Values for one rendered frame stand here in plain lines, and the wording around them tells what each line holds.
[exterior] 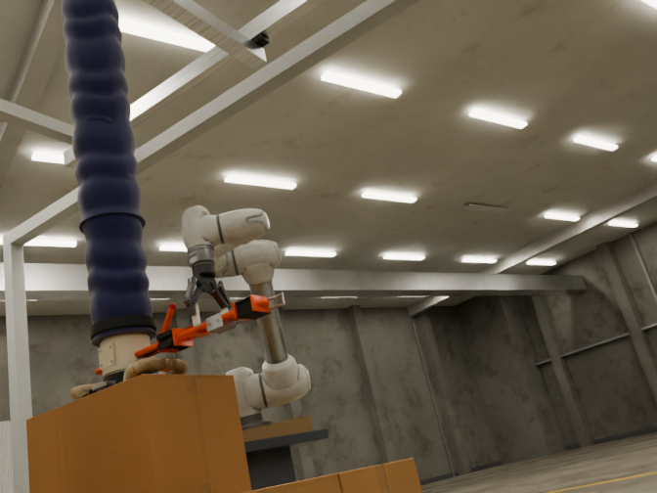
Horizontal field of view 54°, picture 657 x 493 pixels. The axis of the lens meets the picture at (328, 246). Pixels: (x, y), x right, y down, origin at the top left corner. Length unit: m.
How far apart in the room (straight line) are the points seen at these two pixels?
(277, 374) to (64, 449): 0.98
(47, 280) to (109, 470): 8.54
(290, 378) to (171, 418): 0.94
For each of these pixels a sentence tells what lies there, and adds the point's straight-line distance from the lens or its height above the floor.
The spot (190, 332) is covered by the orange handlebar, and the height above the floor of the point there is 1.07.
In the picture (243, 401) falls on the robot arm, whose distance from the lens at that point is 2.91.
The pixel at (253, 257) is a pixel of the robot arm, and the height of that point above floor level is 1.46.
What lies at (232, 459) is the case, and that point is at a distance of 2.22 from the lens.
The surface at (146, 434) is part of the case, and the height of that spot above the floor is 0.77.
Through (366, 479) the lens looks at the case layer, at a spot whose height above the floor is 0.52.
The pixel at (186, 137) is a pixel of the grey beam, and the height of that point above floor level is 3.10.
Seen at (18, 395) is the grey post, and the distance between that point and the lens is 5.98.
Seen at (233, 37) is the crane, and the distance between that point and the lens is 3.88.
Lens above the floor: 0.52
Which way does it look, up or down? 20 degrees up
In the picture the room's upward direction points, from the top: 13 degrees counter-clockwise
